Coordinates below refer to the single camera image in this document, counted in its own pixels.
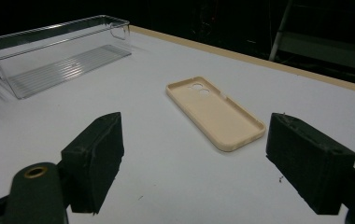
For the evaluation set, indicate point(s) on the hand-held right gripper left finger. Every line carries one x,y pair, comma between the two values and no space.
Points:
91,161

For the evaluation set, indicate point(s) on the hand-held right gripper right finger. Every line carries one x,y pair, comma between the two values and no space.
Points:
309,168

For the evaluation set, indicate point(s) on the white metal-frame desk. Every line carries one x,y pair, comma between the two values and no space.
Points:
322,46

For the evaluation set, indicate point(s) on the white table sheet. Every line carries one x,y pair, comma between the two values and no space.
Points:
172,177

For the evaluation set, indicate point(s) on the beige phone case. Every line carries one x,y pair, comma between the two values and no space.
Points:
216,118

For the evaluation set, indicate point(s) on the clear plastic storage bin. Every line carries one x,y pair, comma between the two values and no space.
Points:
63,68

